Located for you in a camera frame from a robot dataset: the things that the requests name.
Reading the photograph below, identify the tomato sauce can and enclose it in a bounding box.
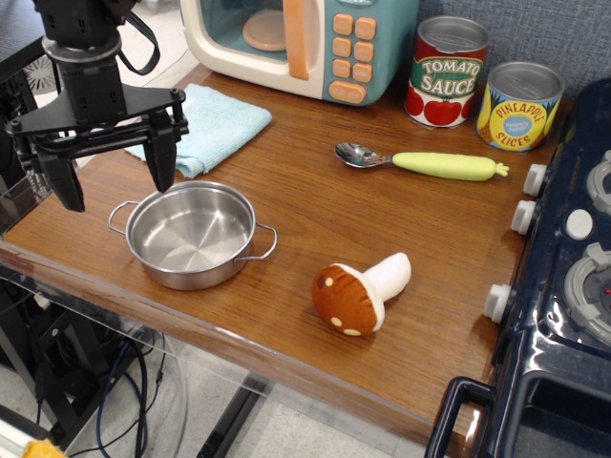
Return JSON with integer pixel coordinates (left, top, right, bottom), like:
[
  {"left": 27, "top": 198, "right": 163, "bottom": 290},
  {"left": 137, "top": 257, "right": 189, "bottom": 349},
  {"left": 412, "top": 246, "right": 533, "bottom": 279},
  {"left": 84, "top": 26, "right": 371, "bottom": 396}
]
[{"left": 405, "top": 15, "right": 490, "bottom": 128}]

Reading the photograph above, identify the black metal table leg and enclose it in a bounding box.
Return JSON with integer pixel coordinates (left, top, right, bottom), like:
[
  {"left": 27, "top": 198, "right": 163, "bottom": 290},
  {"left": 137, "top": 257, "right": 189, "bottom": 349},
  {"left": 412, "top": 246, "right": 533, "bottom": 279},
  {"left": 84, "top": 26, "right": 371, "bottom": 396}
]
[{"left": 196, "top": 373, "right": 272, "bottom": 458}]

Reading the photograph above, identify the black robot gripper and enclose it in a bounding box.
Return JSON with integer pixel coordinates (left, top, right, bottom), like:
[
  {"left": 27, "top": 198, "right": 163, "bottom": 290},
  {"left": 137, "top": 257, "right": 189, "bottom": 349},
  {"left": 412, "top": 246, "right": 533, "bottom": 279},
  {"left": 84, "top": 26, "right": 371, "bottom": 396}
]
[{"left": 6, "top": 35, "right": 189, "bottom": 213}]

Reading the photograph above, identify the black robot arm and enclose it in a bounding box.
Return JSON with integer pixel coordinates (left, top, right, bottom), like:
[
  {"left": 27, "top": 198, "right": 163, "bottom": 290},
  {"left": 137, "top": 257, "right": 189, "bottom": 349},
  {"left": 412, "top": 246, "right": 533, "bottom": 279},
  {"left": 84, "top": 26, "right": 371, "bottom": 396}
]
[{"left": 6, "top": 1, "right": 188, "bottom": 213}]

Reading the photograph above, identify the pineapple slices can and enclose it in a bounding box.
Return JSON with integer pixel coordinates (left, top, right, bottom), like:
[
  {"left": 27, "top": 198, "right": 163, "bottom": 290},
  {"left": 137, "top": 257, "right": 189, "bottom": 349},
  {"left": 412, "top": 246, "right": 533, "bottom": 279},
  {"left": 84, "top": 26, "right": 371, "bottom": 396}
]
[{"left": 476, "top": 61, "right": 565, "bottom": 152}]

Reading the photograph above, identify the toy teal microwave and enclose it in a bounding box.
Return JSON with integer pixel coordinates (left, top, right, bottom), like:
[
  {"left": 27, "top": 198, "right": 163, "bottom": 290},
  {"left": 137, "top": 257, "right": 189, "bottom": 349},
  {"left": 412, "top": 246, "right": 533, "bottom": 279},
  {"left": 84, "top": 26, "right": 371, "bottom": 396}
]
[{"left": 179, "top": 0, "right": 419, "bottom": 106}]

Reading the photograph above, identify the black floor cable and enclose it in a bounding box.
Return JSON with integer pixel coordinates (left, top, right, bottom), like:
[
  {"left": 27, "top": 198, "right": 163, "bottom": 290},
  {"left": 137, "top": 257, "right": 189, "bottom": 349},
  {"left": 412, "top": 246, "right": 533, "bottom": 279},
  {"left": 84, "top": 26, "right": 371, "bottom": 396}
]
[{"left": 71, "top": 333, "right": 168, "bottom": 458}]

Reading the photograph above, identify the yellow handled metal spoon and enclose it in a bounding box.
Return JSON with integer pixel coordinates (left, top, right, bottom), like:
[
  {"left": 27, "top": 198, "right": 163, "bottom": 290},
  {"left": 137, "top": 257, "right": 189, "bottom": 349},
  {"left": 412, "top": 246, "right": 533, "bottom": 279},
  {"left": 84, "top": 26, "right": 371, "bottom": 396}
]
[{"left": 335, "top": 142, "right": 509, "bottom": 182}]

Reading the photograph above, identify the small steel pot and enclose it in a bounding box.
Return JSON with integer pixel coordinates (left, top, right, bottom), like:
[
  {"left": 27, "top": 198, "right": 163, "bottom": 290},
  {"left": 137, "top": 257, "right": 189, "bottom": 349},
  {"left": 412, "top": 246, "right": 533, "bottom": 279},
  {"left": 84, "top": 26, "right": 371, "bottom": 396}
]
[{"left": 108, "top": 181, "right": 279, "bottom": 291}]

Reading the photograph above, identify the dark blue toy stove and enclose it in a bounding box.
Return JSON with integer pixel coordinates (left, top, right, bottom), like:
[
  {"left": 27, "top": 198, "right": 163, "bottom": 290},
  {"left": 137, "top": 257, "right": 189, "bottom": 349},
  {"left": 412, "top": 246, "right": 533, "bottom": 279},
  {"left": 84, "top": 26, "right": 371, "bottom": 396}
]
[{"left": 426, "top": 79, "right": 610, "bottom": 457}]

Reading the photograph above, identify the yellow object at corner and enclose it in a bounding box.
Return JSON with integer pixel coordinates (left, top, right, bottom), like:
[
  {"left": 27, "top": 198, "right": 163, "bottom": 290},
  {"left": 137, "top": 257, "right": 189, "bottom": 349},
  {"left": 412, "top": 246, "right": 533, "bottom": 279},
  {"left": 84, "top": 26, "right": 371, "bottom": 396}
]
[{"left": 21, "top": 439, "right": 66, "bottom": 458}]

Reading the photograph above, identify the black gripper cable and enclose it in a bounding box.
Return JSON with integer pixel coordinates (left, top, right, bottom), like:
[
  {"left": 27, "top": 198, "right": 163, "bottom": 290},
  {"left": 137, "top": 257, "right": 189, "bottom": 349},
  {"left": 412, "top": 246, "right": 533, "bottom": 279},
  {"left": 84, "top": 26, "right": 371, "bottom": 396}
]
[{"left": 116, "top": 11, "right": 161, "bottom": 77}]

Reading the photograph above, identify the light blue towel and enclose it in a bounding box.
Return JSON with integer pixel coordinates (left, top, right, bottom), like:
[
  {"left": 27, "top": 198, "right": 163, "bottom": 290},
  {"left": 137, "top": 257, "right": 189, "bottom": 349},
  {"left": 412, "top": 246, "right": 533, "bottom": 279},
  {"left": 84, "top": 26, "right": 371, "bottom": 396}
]
[{"left": 123, "top": 83, "right": 273, "bottom": 179}]

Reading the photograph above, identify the black side desk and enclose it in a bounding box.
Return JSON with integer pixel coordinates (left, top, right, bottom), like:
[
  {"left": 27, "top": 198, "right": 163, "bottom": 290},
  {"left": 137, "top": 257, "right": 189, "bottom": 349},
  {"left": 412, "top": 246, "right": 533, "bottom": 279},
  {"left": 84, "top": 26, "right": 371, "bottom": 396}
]
[{"left": 1, "top": 1, "right": 45, "bottom": 194}]

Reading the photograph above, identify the plush brown mushroom toy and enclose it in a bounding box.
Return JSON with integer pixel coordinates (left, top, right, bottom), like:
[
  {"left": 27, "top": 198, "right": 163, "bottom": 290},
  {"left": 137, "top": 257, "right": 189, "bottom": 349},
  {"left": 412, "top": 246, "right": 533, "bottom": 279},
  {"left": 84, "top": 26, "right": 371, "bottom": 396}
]
[{"left": 311, "top": 253, "right": 411, "bottom": 336}]

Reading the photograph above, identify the blue floor cable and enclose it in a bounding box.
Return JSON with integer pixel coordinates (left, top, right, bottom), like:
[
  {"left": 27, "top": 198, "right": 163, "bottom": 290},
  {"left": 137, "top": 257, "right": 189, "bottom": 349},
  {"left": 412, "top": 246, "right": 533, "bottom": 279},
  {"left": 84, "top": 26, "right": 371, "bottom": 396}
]
[{"left": 95, "top": 338, "right": 149, "bottom": 448}]

